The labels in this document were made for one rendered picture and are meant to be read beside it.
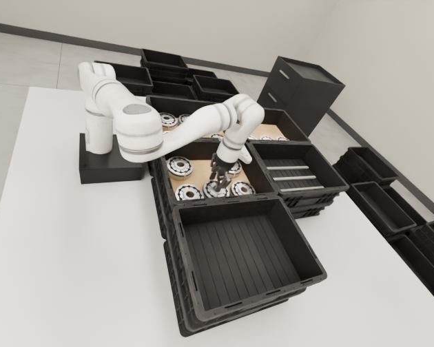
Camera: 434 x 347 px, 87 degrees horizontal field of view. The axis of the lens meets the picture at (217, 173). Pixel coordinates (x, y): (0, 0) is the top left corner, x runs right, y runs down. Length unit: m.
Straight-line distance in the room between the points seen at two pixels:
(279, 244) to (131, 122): 0.64
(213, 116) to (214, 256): 0.42
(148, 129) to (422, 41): 3.99
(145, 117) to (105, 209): 0.55
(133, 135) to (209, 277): 0.45
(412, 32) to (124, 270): 4.20
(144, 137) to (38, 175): 0.66
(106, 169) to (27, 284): 0.41
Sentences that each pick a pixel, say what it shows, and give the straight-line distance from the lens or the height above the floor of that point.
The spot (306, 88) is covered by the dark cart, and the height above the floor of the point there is 0.81.
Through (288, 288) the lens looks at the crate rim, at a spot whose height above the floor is 0.93.
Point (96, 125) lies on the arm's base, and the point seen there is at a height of 0.91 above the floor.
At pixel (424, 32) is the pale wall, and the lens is 4.25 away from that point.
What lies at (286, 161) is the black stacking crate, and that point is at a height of 0.83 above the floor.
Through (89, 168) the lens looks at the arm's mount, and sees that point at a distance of 0.96.
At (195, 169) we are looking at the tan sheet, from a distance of 0.95.
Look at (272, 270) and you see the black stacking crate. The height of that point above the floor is 0.83.
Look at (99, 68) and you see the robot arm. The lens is 0.87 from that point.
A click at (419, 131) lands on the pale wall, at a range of 4.00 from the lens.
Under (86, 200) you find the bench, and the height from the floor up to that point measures 0.70.
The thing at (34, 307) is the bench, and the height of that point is 0.70.
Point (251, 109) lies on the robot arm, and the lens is 0.64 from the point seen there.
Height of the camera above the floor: 1.48
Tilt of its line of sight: 42 degrees down
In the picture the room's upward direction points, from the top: 24 degrees clockwise
